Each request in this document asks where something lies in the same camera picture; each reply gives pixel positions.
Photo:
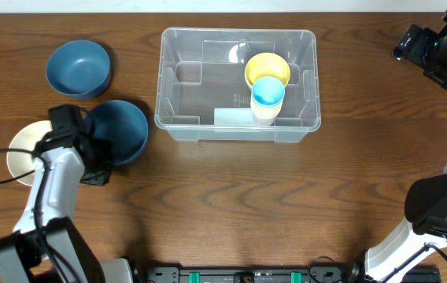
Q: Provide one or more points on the cream cup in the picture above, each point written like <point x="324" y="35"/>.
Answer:
<point x="265" y="113"/>

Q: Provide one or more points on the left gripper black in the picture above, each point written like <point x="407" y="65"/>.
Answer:
<point x="100" y="160"/>

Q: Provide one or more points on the clear plastic storage container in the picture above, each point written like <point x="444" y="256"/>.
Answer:
<point x="202" y="93"/>

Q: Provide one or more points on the light blue cup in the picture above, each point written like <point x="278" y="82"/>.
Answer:
<point x="268" y="91"/>

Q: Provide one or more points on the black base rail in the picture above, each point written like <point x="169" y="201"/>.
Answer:
<point x="322" y="272"/>

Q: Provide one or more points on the pink cup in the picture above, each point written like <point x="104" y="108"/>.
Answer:
<point x="263" y="122"/>

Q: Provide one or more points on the dark blue bowl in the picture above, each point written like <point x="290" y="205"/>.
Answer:
<point x="124" y="125"/>
<point x="79" y="69"/>

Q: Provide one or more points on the yellow small bowl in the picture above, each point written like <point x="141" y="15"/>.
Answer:
<point x="267" y="64"/>

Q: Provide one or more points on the yellow cup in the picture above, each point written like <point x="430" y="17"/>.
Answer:
<point x="255" y="104"/>

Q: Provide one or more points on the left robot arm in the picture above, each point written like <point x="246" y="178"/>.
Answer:
<point x="45" y="245"/>

